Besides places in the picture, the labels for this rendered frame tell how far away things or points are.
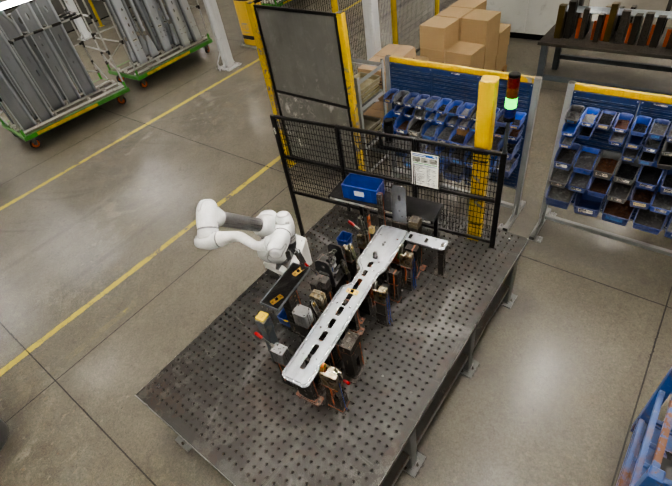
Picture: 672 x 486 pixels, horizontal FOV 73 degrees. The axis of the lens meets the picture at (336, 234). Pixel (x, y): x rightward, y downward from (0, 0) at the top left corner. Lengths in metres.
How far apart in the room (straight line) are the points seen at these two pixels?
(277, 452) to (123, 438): 1.65
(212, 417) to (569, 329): 2.80
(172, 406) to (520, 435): 2.33
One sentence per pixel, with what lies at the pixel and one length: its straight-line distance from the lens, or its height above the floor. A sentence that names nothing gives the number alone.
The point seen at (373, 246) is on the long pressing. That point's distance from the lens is 3.24.
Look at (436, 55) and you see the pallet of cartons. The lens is 6.88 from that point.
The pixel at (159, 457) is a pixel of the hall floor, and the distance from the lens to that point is 3.95.
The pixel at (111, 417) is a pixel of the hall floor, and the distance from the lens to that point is 4.32.
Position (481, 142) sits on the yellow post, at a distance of 3.17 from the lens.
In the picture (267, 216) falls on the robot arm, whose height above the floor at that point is 1.20.
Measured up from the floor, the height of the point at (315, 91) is 1.15.
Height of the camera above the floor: 3.27
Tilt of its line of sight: 42 degrees down
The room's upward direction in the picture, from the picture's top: 11 degrees counter-clockwise
